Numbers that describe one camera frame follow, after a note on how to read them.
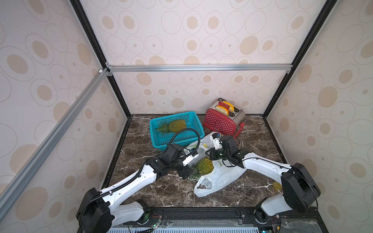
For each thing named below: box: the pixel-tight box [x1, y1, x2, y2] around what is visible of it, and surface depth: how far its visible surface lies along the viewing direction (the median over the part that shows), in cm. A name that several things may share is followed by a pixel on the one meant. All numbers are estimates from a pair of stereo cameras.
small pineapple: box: [155, 118, 187, 134], surface depth 105 cm
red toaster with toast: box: [203, 98, 246, 138], surface depth 99 cm
